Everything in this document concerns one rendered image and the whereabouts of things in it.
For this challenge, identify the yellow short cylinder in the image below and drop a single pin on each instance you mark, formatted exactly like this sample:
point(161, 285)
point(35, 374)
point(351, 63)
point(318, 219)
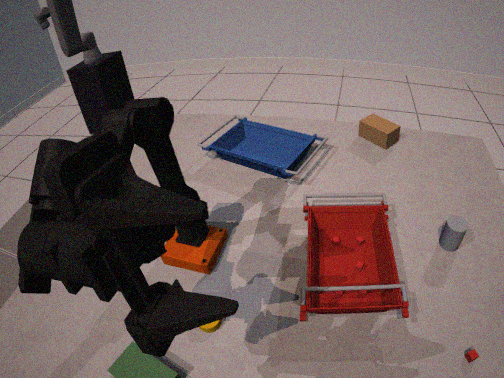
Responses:
point(211, 327)

